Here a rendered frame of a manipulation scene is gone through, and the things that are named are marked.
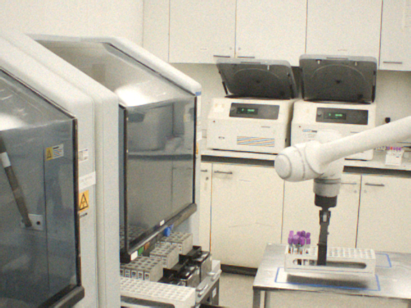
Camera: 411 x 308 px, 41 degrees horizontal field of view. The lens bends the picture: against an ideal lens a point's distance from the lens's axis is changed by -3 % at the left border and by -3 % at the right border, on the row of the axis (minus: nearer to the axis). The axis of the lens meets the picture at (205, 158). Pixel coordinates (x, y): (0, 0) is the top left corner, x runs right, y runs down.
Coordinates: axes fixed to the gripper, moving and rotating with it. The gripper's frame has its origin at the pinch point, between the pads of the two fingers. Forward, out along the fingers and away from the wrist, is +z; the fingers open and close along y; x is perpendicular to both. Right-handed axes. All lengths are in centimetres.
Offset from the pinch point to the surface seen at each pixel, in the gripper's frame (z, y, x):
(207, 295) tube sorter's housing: 26, 15, 42
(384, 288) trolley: 8.9, -4.7, -21.0
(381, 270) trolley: 8.9, 11.9, -21.6
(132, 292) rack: 4, -37, 53
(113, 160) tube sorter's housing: -36, -44, 56
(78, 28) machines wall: -81, 138, 150
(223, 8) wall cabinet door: -100, 229, 78
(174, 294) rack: 4, -35, 41
